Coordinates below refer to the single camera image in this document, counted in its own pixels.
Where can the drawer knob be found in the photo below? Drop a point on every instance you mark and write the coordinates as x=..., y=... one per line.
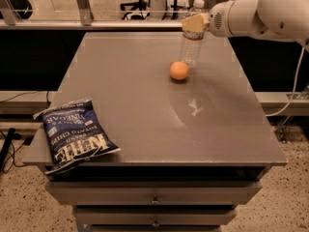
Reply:
x=155, y=223
x=155, y=200

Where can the metal railing frame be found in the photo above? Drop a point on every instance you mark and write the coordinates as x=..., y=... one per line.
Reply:
x=92, y=14

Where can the clear plastic water bottle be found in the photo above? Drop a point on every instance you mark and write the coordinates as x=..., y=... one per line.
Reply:
x=192, y=42

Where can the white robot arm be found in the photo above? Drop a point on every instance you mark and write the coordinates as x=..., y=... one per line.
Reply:
x=270, y=20

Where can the upper drawer knob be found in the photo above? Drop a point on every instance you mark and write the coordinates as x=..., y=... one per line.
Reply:
x=155, y=200

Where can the grey drawer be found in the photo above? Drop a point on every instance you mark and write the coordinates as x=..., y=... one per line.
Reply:
x=206, y=193
x=164, y=215

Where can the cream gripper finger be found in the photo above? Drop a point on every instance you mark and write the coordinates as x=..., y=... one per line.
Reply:
x=197, y=23

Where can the orange fruit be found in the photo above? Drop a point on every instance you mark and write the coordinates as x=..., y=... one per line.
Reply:
x=179, y=70

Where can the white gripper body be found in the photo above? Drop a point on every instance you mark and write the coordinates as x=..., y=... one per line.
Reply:
x=218, y=20

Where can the blue kettle chips bag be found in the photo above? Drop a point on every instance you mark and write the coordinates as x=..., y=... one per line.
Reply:
x=74, y=135

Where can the lower grey drawer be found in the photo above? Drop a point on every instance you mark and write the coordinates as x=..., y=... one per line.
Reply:
x=164, y=215

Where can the lower drawer knob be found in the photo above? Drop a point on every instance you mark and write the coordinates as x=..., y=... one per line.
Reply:
x=155, y=223

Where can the upper grey drawer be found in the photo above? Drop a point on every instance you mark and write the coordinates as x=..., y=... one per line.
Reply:
x=206, y=193

